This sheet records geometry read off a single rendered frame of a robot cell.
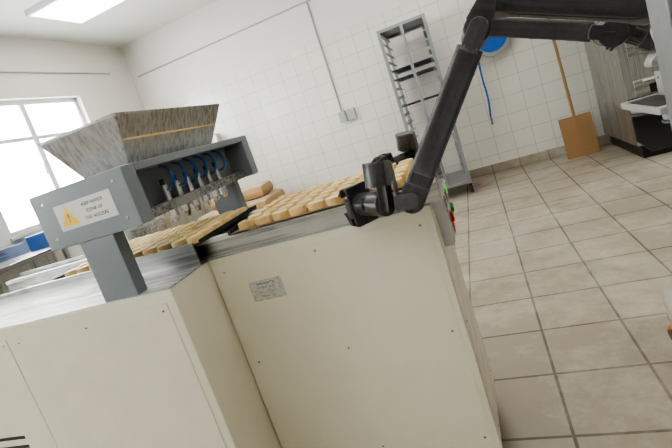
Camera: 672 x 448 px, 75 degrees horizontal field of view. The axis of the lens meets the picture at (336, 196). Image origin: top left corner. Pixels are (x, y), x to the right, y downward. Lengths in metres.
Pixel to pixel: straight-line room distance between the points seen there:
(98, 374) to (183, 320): 0.38
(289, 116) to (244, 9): 1.40
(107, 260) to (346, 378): 0.76
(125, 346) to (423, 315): 0.85
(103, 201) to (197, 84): 5.04
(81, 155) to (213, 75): 4.76
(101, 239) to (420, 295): 0.87
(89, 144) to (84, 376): 0.70
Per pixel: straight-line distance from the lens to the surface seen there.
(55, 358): 1.65
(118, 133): 1.35
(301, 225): 1.25
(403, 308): 1.26
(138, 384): 1.50
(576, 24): 1.52
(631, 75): 4.43
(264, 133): 5.84
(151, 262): 1.47
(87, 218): 1.34
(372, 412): 1.48
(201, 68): 6.21
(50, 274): 2.32
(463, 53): 1.00
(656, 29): 0.33
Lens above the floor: 1.11
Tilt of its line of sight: 9 degrees down
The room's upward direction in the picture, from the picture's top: 19 degrees counter-clockwise
